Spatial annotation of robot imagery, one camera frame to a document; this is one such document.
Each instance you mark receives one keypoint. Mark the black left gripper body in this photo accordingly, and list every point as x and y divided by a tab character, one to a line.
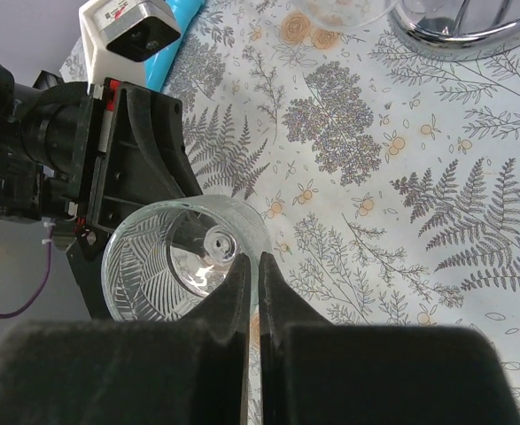
49	148

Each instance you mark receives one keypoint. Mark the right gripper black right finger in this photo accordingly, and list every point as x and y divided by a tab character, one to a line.
316	372

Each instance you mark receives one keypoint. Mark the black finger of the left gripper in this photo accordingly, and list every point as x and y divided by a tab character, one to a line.
145	161
85	256

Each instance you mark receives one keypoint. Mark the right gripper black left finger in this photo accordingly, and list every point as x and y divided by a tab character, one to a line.
190	371

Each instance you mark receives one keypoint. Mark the ribbed short glass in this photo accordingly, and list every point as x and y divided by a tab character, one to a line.
166	258

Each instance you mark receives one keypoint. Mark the clear wine glass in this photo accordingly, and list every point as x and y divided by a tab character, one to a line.
343	15

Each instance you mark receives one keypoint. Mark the chrome wine glass rack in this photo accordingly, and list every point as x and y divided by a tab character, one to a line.
457	30

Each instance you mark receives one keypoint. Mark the blue microphone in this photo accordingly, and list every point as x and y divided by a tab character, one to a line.
158	66

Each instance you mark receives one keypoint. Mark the floral table cloth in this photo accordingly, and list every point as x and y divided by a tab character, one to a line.
389	183

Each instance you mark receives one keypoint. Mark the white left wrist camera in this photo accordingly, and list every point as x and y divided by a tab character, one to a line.
119	35

